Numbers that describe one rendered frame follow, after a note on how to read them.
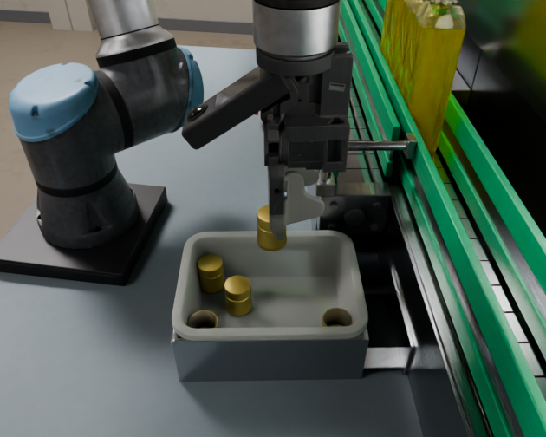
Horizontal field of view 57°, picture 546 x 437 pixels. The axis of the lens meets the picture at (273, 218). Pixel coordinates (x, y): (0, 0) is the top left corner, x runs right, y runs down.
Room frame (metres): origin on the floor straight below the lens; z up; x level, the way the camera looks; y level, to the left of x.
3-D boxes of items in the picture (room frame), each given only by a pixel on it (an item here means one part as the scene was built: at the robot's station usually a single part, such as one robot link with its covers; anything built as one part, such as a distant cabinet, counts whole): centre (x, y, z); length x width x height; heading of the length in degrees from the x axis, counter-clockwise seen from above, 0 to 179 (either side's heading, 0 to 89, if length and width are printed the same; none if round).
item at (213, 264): (0.48, 0.08, 0.79); 0.04 x 0.04 x 0.04
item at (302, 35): (0.45, -0.02, 1.14); 0.08 x 0.08 x 0.05
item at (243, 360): (0.43, -0.02, 0.79); 0.27 x 0.17 x 0.08; 91
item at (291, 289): (0.43, 0.00, 0.80); 0.22 x 0.17 x 0.09; 91
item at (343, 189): (0.55, -0.11, 0.85); 0.09 x 0.04 x 0.07; 91
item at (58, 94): (0.62, 0.28, 0.95); 0.13 x 0.12 x 0.14; 130
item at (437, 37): (0.67, -0.22, 0.99); 0.06 x 0.06 x 0.21; 0
